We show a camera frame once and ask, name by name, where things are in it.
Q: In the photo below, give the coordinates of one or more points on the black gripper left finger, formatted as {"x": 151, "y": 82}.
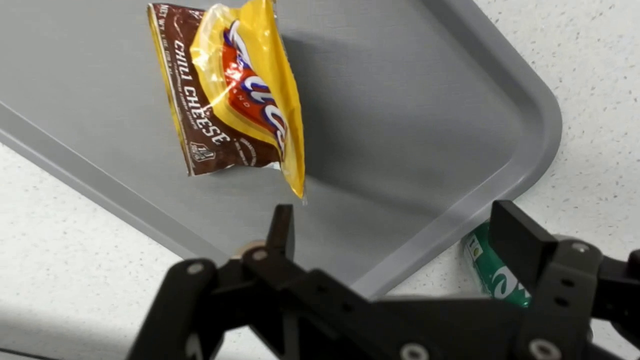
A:
{"x": 266, "y": 300}

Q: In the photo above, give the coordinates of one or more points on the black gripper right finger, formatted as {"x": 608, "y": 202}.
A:
{"x": 572, "y": 293}

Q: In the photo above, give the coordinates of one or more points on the green soda can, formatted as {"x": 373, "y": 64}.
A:
{"x": 496, "y": 276}

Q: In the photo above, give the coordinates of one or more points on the grey plastic tray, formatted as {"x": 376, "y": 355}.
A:
{"x": 401, "y": 101}

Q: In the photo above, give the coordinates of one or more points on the yellow brown chip bag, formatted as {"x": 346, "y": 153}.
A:
{"x": 227, "y": 101}

